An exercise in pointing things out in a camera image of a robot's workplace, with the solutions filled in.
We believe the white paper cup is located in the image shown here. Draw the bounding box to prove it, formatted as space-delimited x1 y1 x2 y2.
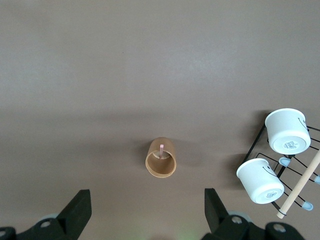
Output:
264 108 312 155
236 157 285 205

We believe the bamboo cylinder cup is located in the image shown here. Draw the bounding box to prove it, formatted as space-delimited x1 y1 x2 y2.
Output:
145 136 178 179

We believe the brown table cover mat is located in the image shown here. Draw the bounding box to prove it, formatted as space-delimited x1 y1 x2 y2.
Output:
0 0 320 240

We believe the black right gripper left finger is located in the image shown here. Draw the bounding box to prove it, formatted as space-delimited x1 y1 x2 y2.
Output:
14 189 93 240

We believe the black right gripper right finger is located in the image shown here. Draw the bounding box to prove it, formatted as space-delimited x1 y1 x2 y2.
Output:
204 187 305 240

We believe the wooden rack handle rod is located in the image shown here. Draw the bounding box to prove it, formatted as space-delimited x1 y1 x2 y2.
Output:
276 149 320 220

